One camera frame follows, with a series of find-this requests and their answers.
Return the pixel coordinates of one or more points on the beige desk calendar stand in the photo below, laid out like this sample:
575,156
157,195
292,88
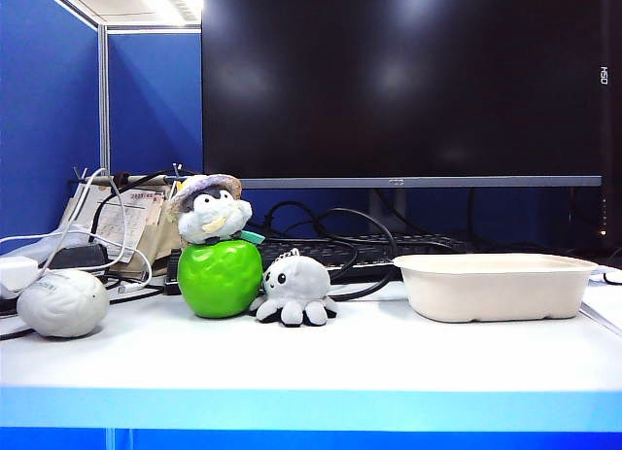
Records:
146,212

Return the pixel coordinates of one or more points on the grey brain-shaped stress ball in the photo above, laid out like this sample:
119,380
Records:
63,301

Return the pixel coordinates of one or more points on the white power adapter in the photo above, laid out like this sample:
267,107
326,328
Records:
17,272

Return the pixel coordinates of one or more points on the aluminium partition frame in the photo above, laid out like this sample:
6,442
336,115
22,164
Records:
103,105

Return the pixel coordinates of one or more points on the small black upright device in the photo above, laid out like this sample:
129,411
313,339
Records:
171,270

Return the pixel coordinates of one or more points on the white oval tray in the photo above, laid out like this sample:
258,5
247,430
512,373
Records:
495,294

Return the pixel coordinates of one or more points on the plush penguin with straw hat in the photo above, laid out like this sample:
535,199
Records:
209,217

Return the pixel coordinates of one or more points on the black HSD monitor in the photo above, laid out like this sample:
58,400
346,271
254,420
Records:
612,129

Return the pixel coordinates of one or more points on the white computer mouse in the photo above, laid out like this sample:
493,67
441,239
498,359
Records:
614,276

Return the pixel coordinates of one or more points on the black keyboard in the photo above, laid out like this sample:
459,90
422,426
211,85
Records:
418,248

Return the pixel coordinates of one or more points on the black power adapter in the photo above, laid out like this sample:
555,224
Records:
78,256

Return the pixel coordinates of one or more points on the large black computer monitor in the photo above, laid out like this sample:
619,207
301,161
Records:
389,80

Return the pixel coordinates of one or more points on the green toy apple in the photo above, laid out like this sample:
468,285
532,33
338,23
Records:
218,280

